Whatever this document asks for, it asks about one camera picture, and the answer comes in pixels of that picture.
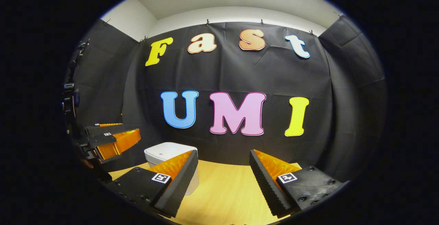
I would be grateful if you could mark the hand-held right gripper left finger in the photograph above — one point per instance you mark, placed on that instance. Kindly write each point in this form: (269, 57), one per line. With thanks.
(178, 187)

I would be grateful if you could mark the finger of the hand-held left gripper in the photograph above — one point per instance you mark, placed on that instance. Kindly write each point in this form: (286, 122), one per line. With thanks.
(120, 142)
(103, 129)

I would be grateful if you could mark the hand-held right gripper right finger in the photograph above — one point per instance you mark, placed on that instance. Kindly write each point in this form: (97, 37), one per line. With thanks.
(267, 187)

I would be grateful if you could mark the grey desktop garbage bin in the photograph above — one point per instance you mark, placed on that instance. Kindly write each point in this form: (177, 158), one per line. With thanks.
(164, 152)

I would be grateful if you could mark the wooden desktop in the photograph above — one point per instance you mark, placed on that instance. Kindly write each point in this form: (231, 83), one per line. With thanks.
(223, 197)

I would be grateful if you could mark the black backdrop cloth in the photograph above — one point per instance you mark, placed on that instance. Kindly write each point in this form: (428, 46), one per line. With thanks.
(240, 77)

